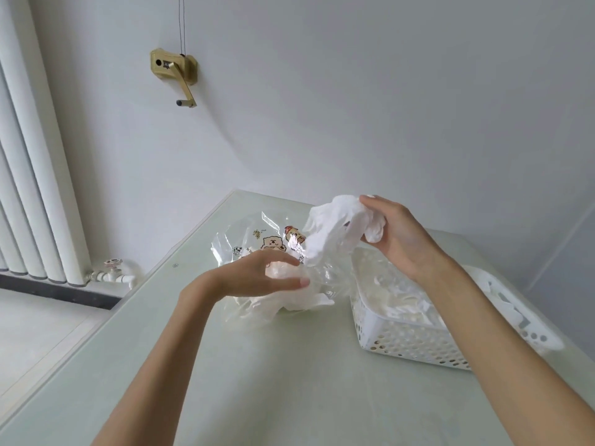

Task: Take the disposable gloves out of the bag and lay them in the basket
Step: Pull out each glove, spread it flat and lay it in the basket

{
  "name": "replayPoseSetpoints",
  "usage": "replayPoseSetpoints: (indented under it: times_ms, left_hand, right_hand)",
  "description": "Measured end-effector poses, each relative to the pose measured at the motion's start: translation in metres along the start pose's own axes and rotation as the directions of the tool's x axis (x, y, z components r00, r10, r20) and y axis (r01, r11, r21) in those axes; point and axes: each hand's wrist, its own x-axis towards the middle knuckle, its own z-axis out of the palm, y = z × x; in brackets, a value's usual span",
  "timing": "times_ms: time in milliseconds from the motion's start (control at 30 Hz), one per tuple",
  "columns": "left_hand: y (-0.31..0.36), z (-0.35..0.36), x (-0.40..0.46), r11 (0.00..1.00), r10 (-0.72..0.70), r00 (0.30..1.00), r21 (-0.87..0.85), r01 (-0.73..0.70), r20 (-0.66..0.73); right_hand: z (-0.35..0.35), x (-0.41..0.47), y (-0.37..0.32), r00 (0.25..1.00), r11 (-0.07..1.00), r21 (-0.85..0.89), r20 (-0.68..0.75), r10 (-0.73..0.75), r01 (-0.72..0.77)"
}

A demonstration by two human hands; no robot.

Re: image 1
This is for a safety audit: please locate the person's left hand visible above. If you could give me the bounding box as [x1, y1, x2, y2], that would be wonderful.
[178, 248, 311, 308]

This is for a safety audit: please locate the person's right hand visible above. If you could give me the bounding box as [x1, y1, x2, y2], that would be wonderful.
[359, 195, 460, 285]

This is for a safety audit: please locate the clear bear-print plastic bag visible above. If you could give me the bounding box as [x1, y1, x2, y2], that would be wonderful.
[209, 211, 356, 333]

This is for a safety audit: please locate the stack of white gloves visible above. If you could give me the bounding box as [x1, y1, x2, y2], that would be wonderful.
[355, 253, 447, 328]

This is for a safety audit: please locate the white cotton glove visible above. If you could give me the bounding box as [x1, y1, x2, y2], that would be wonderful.
[302, 195, 387, 269]

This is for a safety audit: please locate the white perforated plastic basket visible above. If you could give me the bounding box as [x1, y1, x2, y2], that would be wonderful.
[349, 248, 566, 371]

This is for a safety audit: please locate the person's right forearm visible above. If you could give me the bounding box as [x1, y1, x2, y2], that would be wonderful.
[420, 257, 595, 446]

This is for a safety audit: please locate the person's left forearm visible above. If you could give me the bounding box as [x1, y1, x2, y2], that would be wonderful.
[90, 287, 219, 446]

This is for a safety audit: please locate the white radiator valve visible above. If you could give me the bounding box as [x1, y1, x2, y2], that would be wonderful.
[86, 258, 139, 289]

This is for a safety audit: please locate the white column radiator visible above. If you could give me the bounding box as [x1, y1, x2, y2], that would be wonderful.
[0, 0, 94, 287]

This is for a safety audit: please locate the brass wall crank winch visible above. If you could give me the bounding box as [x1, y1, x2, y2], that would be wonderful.
[149, 47, 199, 109]

